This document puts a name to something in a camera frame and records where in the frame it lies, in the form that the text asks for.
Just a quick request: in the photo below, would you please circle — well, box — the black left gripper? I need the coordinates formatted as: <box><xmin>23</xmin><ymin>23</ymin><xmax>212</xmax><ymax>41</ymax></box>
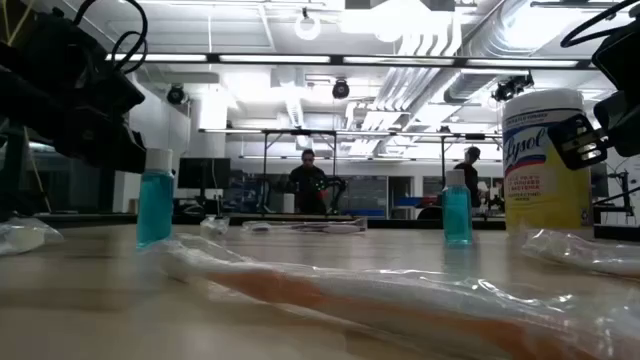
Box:
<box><xmin>0</xmin><ymin>49</ymin><xmax>149</xmax><ymax>174</ymax></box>

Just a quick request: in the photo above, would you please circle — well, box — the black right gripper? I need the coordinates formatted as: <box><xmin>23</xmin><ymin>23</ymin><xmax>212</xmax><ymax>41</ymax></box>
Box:
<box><xmin>547</xmin><ymin>84</ymin><xmax>640</xmax><ymax>171</ymax></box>

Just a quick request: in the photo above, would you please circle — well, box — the blue mouthwash bottle white cap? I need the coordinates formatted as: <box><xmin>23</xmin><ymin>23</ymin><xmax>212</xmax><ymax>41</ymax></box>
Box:
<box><xmin>441</xmin><ymin>168</ymin><xmax>474</xmax><ymax>247</ymax></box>
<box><xmin>135</xmin><ymin>147</ymin><xmax>175</xmax><ymax>250</ymax></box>

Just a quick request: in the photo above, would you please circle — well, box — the orange toothbrush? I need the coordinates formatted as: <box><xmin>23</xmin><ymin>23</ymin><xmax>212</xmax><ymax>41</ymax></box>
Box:
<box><xmin>0</xmin><ymin>216</ymin><xmax>65</xmax><ymax>257</ymax></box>
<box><xmin>519</xmin><ymin>227</ymin><xmax>640</xmax><ymax>279</ymax></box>
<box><xmin>149</xmin><ymin>232</ymin><xmax>640</xmax><ymax>360</ymax></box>

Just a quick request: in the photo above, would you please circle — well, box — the purple toothbrush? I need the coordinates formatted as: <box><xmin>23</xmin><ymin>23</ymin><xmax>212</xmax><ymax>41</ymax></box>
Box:
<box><xmin>242</xmin><ymin>217</ymin><xmax>369</xmax><ymax>235</ymax></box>

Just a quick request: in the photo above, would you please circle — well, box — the yellow Lysol wipes canister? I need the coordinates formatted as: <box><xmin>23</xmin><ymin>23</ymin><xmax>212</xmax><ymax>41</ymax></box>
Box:
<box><xmin>501</xmin><ymin>88</ymin><xmax>595</xmax><ymax>240</ymax></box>

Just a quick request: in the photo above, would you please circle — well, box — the black equipment stand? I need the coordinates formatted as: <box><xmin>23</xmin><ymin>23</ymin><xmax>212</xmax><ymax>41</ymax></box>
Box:
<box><xmin>592</xmin><ymin>169</ymin><xmax>639</xmax><ymax>226</ymax></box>

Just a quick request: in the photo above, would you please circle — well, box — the person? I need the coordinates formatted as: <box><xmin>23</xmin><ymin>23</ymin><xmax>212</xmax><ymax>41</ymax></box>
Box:
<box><xmin>287</xmin><ymin>148</ymin><xmax>331</xmax><ymax>215</ymax></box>
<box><xmin>452</xmin><ymin>145</ymin><xmax>484</xmax><ymax>209</ymax></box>

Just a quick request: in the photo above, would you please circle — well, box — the black computer monitor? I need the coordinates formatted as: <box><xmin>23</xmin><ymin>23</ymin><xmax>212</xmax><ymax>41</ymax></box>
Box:
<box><xmin>177</xmin><ymin>157</ymin><xmax>232</xmax><ymax>201</ymax></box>

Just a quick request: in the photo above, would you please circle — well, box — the black chair back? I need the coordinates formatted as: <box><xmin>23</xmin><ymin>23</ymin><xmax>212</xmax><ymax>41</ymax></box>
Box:
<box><xmin>417</xmin><ymin>205</ymin><xmax>446</xmax><ymax>221</ymax></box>

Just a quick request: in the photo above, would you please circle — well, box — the black overhead light bar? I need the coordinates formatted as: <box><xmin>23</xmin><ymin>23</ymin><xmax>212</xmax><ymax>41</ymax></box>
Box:
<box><xmin>104</xmin><ymin>52</ymin><xmax>596</xmax><ymax>69</ymax></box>

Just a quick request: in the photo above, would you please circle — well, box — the black ceiling camera mount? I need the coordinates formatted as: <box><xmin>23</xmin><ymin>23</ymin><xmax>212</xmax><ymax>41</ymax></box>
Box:
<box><xmin>492</xmin><ymin>73</ymin><xmax>535</xmax><ymax>104</ymax></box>

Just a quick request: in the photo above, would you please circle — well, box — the black aluminium table frame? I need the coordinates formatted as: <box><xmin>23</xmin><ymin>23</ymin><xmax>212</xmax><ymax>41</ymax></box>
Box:
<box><xmin>37</xmin><ymin>212</ymin><xmax>640</xmax><ymax>242</ymax></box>

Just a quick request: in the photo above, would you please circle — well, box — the silver ventilation duct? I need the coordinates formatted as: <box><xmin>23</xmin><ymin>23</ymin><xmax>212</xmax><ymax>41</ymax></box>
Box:
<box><xmin>442</xmin><ymin>0</ymin><xmax>566</xmax><ymax>104</ymax></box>

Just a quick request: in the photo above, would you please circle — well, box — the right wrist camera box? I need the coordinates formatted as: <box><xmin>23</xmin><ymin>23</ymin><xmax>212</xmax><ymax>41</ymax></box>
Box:
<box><xmin>592</xmin><ymin>19</ymin><xmax>640</xmax><ymax>91</ymax></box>

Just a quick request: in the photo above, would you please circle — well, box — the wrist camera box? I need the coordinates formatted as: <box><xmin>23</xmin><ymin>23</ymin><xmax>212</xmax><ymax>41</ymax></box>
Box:
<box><xmin>592</xmin><ymin>19</ymin><xmax>640</xmax><ymax>91</ymax></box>
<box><xmin>22</xmin><ymin>9</ymin><xmax>109</xmax><ymax>66</ymax></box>

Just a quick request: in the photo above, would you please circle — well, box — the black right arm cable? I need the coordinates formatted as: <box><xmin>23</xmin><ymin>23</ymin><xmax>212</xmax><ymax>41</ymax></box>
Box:
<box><xmin>559</xmin><ymin>0</ymin><xmax>640</xmax><ymax>49</ymax></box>

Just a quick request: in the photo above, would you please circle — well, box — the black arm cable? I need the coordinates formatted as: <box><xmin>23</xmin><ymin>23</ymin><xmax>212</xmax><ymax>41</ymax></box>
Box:
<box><xmin>74</xmin><ymin>0</ymin><xmax>149</xmax><ymax>76</ymax></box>
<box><xmin>559</xmin><ymin>0</ymin><xmax>640</xmax><ymax>49</ymax></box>

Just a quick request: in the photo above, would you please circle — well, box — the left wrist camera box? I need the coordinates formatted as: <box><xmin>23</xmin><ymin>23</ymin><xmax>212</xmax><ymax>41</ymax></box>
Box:
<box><xmin>22</xmin><ymin>9</ymin><xmax>109</xmax><ymax>66</ymax></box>

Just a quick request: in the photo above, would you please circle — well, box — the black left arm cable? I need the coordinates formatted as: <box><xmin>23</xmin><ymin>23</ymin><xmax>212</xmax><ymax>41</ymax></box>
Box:
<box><xmin>74</xmin><ymin>0</ymin><xmax>149</xmax><ymax>76</ymax></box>

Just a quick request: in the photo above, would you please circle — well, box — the black background workstation frame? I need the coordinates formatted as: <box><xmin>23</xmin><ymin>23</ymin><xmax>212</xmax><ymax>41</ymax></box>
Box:
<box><xmin>199</xmin><ymin>128</ymin><xmax>504</xmax><ymax>216</ymax></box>

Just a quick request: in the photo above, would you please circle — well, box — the white ring lamp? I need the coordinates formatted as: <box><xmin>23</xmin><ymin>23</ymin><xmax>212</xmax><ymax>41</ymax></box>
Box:
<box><xmin>293</xmin><ymin>7</ymin><xmax>322</xmax><ymax>42</ymax></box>

